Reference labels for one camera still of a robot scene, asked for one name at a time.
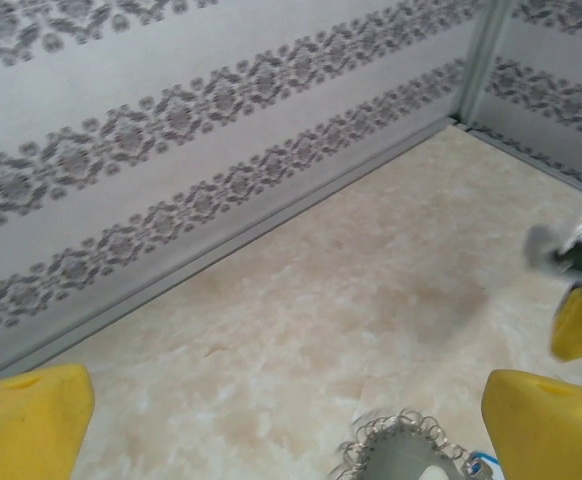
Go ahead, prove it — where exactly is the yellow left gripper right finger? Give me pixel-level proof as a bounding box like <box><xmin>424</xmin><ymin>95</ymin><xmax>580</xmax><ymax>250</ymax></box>
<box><xmin>480</xmin><ymin>368</ymin><xmax>582</xmax><ymax>480</ymax></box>

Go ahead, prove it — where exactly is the aluminium frame post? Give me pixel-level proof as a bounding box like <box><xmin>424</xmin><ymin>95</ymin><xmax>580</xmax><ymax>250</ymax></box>
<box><xmin>458</xmin><ymin>0</ymin><xmax>510</xmax><ymax>126</ymax></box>

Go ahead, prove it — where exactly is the aluminium side frame bar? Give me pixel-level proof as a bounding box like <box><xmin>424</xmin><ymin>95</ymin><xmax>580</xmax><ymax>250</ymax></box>
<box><xmin>468</xmin><ymin>124</ymin><xmax>582</xmax><ymax>196</ymax></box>

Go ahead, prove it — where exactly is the grey rear frame bar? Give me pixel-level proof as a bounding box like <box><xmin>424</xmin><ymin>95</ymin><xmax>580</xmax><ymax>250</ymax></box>
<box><xmin>0</xmin><ymin>115</ymin><xmax>460</xmax><ymax>389</ymax></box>

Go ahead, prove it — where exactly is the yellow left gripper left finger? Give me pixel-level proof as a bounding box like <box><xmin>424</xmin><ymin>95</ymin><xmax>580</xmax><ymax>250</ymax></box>
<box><xmin>0</xmin><ymin>363</ymin><xmax>96</xmax><ymax>480</ymax></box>

